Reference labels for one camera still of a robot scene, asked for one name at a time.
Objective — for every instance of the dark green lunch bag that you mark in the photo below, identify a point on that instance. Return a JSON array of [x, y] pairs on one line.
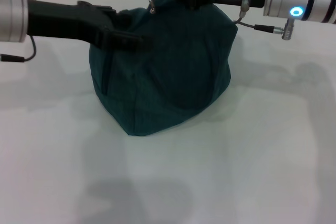
[[162, 77]]

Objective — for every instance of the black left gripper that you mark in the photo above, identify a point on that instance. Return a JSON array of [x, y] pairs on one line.
[[63, 23]]

